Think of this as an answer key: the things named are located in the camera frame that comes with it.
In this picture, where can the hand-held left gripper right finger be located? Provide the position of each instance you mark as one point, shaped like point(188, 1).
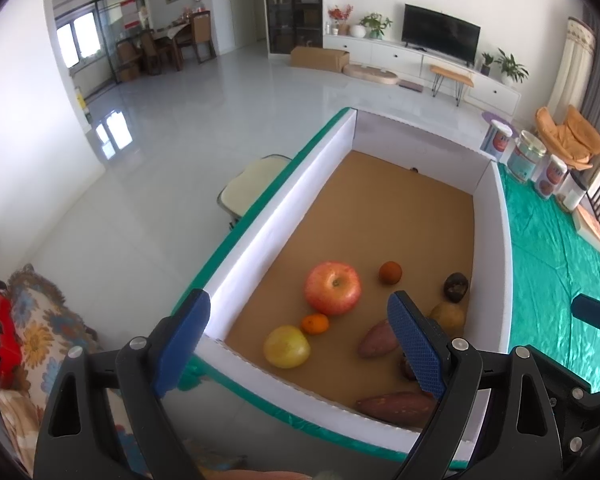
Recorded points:
point(420, 345)

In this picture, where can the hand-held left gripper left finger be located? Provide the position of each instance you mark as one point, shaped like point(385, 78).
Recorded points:
point(182, 340)

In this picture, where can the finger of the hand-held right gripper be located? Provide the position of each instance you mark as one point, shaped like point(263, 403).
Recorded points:
point(577, 410)
point(597, 312)

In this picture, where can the green-brown round fruit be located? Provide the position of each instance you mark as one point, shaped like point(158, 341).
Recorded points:
point(450, 316)

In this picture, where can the short sweet potato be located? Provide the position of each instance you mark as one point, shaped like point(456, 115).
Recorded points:
point(378, 340)

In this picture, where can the long sweet potato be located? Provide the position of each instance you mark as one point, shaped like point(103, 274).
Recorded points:
point(395, 406)

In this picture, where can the dark wrinkled fruit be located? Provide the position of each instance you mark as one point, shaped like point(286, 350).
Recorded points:
point(456, 287)

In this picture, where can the small red-brown fruit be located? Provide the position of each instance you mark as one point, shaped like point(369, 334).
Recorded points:
point(390, 272)

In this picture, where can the yellow apple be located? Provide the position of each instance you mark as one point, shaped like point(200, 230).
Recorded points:
point(286, 346)

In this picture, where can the large red apple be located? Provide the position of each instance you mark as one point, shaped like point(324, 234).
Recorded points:
point(332, 287)

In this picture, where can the small orange tangerine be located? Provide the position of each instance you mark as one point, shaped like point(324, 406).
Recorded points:
point(315, 324)

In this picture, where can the white foam box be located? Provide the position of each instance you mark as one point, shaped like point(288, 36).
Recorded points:
point(380, 210)

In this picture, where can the green satin tablecloth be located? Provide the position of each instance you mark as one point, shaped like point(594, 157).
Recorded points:
point(555, 260)

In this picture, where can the white jar black lid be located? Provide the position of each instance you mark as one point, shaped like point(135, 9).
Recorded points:
point(571, 194)

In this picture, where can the red label tin can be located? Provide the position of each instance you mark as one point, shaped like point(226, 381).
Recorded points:
point(497, 142)
point(551, 177)

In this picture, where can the floral knitted cover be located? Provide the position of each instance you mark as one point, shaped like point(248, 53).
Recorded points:
point(40, 320)

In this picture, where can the cream cushioned stool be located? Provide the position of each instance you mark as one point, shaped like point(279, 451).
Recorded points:
point(252, 185)

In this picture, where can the clear glass jar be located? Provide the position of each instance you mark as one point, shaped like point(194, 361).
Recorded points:
point(526, 157)

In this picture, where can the orange lounge chair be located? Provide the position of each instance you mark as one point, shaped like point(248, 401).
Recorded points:
point(570, 135)

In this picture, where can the covered standing air conditioner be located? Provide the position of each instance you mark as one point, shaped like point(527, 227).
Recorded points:
point(572, 65)

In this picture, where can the large green potted plant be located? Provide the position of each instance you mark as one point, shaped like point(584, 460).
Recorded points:
point(510, 67)

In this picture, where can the small dark potted plant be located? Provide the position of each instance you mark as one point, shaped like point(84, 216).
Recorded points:
point(486, 63)

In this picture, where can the wooden stool hairpin legs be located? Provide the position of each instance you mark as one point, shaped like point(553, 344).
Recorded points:
point(451, 72)

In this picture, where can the round floor cushion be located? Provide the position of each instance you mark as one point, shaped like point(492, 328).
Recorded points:
point(372, 74)

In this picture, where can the white television cabinet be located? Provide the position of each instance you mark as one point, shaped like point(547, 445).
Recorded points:
point(380, 52)

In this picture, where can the cardboard box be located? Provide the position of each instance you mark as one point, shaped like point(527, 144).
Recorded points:
point(317, 58)

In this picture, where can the wooden dining chair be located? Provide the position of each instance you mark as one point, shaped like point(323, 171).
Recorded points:
point(200, 35)

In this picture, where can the flat screen television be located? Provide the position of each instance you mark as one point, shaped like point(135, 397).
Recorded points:
point(440, 35)

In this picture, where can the white round vase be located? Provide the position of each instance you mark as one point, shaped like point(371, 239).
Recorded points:
point(358, 31)

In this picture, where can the leafy potted plant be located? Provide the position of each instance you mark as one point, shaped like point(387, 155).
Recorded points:
point(376, 25)

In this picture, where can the red flower bouquet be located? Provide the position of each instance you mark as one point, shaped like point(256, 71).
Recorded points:
point(340, 17)

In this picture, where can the dark glass display cabinet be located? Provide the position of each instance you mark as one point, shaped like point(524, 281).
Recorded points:
point(292, 7)

